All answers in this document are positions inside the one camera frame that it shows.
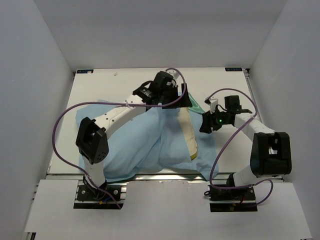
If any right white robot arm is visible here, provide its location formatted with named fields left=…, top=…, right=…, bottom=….
left=199, top=95, right=292, bottom=200

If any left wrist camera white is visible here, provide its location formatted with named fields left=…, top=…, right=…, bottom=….
left=166, top=69, right=180, bottom=85

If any purple cable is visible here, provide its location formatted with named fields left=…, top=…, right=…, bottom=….
left=204, top=87, right=274, bottom=206
left=53, top=67, right=187, bottom=210

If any right blue table sticker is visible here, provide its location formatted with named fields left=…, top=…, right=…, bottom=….
left=224, top=67, right=243, bottom=72

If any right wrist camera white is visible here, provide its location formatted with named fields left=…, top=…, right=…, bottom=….
left=204, top=98, right=219, bottom=114

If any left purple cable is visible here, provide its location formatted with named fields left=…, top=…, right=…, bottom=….
left=53, top=67, right=187, bottom=210

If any cream yellow foam pillow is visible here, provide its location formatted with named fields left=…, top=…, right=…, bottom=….
left=177, top=107, right=198, bottom=160

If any left blue table sticker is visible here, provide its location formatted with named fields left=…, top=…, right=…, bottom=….
left=76, top=69, right=94, bottom=74

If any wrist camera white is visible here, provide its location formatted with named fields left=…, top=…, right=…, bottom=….
left=166, top=69, right=180, bottom=85
left=204, top=98, right=219, bottom=114

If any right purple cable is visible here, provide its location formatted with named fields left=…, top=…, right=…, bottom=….
left=204, top=87, right=274, bottom=206

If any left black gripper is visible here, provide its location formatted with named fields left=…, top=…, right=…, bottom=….
left=159, top=84, right=193, bottom=110

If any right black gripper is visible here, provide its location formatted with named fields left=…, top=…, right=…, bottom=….
left=199, top=106, right=230, bottom=134

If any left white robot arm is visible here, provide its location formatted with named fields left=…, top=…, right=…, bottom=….
left=75, top=68, right=197, bottom=200

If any light blue pillowcase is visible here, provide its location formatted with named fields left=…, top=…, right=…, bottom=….
left=74, top=91, right=221, bottom=181

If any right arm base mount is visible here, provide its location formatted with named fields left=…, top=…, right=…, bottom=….
left=203, top=173, right=258, bottom=213

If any blue table sticker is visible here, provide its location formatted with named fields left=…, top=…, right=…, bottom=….
left=76, top=69, right=94, bottom=74
left=224, top=67, right=243, bottom=72

